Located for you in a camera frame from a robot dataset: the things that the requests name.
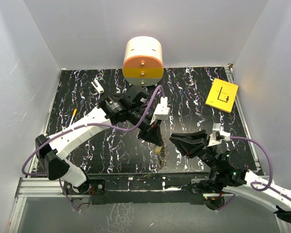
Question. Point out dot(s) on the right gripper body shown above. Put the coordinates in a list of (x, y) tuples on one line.
[(207, 154)]

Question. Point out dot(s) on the yellow book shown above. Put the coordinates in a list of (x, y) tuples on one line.
[(222, 95)]

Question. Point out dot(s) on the yellow tagged key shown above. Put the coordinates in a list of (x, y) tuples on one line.
[(158, 149)]

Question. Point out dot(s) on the round three-drawer mini cabinet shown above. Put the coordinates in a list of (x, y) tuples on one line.
[(143, 63)]

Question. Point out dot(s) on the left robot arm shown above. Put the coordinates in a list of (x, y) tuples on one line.
[(134, 109)]

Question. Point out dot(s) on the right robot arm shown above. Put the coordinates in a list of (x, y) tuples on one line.
[(229, 172)]

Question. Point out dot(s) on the yellow marker pen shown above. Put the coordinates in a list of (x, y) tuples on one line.
[(73, 116)]

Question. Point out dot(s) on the aluminium frame rail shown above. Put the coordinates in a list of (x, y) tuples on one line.
[(103, 183)]

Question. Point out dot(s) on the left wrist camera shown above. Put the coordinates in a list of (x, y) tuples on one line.
[(162, 111)]

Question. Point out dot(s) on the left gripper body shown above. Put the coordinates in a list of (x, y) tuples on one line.
[(135, 117)]

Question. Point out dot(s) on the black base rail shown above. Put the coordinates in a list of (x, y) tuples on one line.
[(213, 199)]

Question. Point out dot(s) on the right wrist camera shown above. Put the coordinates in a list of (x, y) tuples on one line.
[(218, 135)]

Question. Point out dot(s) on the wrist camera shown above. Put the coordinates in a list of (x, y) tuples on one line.
[(218, 135), (162, 111)]

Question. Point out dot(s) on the white plastic clip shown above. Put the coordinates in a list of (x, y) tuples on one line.
[(97, 86)]

